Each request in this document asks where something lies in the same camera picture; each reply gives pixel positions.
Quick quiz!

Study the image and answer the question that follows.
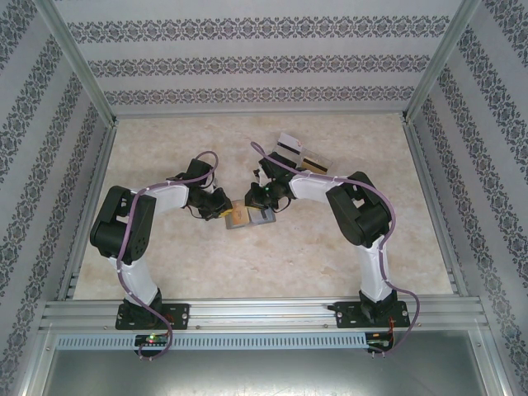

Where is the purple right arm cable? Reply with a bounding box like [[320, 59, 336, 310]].
[[250, 141, 422, 356]]

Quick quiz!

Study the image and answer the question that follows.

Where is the thin black right gripper wire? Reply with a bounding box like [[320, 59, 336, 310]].
[[270, 196, 295, 214]]

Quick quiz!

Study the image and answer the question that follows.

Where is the left circuit board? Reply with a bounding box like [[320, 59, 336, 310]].
[[134, 333, 173, 347]]

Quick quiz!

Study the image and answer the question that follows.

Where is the gold card with black stripe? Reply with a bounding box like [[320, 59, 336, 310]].
[[299, 156, 331, 175]]

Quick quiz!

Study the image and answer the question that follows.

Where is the tan orange credit card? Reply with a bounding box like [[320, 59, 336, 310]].
[[229, 204, 250, 228]]

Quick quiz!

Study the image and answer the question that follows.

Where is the white card with black stripe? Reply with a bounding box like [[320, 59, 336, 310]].
[[276, 132, 305, 157]]

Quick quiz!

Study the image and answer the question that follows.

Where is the clear acrylic card stand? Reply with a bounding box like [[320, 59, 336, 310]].
[[271, 131, 334, 177]]

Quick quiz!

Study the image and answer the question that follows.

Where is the aluminium frame post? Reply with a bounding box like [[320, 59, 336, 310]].
[[402, 0, 483, 125], [35, 0, 120, 127]]

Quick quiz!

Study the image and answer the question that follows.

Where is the slotted grey cable duct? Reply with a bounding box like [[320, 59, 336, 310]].
[[55, 332, 369, 349]]

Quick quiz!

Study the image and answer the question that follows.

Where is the aluminium side rail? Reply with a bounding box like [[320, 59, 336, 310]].
[[55, 119, 120, 301], [400, 115, 471, 298]]

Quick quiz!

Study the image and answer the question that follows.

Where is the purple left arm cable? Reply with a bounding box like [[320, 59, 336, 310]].
[[116, 150, 219, 363]]

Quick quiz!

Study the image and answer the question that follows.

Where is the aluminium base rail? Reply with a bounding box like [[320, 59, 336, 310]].
[[40, 299, 490, 331]]

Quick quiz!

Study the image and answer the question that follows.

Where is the grey metal sheet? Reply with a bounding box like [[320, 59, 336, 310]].
[[16, 323, 515, 396]]

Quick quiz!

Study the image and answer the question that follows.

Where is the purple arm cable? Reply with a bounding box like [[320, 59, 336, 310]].
[[116, 150, 219, 363], [250, 141, 422, 356]]

